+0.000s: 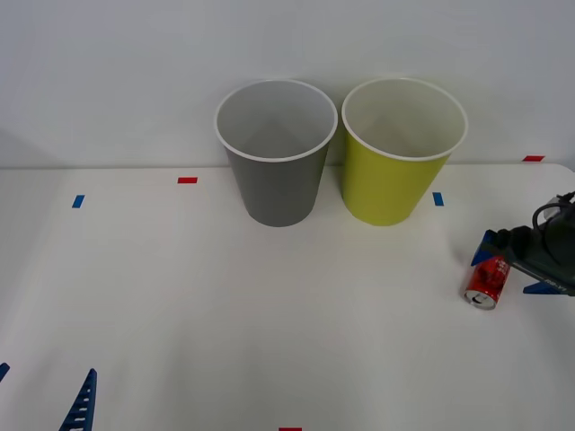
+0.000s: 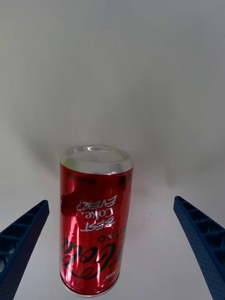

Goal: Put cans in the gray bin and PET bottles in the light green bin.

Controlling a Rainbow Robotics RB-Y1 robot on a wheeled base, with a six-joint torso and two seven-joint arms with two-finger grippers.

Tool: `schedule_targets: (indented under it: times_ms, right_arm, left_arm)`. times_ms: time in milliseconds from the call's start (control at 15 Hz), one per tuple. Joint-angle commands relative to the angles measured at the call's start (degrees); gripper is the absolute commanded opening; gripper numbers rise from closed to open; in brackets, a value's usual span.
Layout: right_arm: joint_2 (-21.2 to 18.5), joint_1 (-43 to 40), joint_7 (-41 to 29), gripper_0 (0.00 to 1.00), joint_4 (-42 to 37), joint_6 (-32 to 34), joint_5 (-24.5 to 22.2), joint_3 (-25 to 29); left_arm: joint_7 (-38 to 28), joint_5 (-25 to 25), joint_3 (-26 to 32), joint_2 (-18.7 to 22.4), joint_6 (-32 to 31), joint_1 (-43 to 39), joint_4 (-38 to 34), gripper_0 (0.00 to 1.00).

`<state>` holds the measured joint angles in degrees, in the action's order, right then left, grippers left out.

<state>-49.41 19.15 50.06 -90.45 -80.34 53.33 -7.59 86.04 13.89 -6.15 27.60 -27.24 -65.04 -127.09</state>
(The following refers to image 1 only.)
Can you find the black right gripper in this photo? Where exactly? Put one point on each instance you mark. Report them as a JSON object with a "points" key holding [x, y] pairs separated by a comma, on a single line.
{"points": [[543, 260]]}

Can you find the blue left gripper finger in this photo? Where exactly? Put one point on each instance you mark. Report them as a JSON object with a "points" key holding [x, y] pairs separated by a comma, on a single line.
{"points": [[3, 370], [83, 406]]}

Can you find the red drink can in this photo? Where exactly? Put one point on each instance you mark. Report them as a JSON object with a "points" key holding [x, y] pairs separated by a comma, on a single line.
{"points": [[485, 285]]}

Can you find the yellow-green plastic waste bin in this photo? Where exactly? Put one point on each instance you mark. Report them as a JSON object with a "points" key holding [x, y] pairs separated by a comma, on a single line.
{"points": [[386, 188]]}

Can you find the grey plastic waste bin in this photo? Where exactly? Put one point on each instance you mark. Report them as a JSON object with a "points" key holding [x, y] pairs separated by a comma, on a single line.
{"points": [[278, 193]]}

